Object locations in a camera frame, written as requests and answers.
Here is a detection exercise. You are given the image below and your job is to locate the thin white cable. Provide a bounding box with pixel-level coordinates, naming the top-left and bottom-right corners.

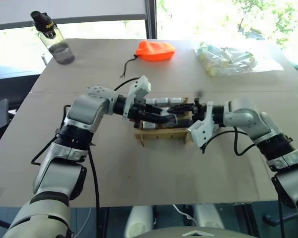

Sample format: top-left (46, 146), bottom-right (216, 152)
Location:
top-left (172, 204), bottom-right (197, 222)

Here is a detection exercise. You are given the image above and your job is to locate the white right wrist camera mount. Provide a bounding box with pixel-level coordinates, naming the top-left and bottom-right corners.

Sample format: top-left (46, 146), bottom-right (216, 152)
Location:
top-left (187, 101), bottom-right (221, 150)

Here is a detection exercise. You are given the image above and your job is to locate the wooden battery holder tray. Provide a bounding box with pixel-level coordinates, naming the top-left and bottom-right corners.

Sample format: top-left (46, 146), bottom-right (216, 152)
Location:
top-left (134, 97), bottom-right (191, 147)

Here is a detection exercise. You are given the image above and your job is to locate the orange drawstring pouch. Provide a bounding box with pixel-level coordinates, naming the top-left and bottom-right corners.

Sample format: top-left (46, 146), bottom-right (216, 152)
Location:
top-left (135, 40), bottom-right (177, 62)

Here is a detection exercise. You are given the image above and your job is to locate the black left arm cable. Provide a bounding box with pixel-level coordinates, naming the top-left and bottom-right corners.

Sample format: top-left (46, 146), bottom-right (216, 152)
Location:
top-left (30, 77), bottom-right (140, 238)

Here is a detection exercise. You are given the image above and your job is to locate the grey and black chair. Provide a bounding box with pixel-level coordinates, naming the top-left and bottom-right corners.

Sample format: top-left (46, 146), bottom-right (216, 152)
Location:
top-left (0, 97), bottom-right (11, 132)

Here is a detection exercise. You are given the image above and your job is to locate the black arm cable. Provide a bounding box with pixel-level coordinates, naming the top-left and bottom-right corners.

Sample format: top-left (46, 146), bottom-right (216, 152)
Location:
top-left (200, 126), bottom-right (260, 156)
top-left (30, 77), bottom-right (140, 238)

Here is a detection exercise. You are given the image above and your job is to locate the clear plastic bag of items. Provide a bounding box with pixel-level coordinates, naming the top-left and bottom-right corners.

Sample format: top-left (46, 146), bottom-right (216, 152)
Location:
top-left (194, 41), bottom-right (285, 77)

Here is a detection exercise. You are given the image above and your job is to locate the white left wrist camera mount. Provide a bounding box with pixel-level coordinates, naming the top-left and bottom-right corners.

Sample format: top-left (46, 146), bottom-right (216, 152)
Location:
top-left (122, 75), bottom-right (152, 120)

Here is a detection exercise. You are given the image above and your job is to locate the grey rounded robot body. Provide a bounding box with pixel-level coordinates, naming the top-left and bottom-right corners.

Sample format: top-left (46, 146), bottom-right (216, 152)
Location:
top-left (138, 225), bottom-right (250, 238)

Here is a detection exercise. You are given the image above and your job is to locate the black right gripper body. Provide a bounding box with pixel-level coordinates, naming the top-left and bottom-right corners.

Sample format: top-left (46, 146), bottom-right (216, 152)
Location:
top-left (192, 98), bottom-right (209, 122)

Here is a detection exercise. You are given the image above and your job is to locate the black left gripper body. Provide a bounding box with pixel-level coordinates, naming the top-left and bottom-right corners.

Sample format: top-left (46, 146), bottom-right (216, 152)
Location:
top-left (128, 99), bottom-right (150, 123)

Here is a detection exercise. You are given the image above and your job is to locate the dark window frame post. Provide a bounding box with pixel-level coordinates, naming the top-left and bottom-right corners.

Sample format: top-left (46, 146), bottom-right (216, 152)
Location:
top-left (145, 0), bottom-right (157, 40)

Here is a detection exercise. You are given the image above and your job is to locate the clear bottle with black cap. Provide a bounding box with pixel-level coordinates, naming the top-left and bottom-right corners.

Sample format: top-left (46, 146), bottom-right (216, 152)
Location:
top-left (30, 10), bottom-right (75, 65)

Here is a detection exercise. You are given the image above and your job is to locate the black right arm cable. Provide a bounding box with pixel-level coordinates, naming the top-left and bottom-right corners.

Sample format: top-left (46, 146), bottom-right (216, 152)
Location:
top-left (200, 126), bottom-right (260, 156)

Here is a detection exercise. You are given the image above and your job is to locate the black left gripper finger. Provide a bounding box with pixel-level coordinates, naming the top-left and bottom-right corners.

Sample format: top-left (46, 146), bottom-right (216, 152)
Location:
top-left (145, 102), bottom-right (166, 114)
top-left (144, 112), bottom-right (174, 124)

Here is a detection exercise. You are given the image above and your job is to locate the white rounded shape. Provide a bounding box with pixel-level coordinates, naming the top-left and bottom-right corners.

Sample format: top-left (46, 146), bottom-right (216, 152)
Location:
top-left (125, 205), bottom-right (154, 238)

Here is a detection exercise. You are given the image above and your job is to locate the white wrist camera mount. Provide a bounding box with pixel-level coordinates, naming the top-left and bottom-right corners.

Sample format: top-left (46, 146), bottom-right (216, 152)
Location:
top-left (187, 101), bottom-right (221, 150)
top-left (122, 75), bottom-right (152, 120)

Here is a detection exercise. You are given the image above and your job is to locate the black pouch cord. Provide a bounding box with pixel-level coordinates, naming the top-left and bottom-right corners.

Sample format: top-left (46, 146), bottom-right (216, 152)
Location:
top-left (120, 55), bottom-right (139, 78)

